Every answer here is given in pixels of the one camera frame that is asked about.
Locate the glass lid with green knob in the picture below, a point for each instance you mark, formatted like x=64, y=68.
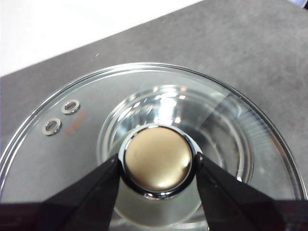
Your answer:
x=156, y=158

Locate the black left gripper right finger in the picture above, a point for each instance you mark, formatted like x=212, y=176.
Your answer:
x=231, y=207

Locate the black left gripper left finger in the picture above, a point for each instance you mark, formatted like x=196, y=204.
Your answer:
x=79, y=207

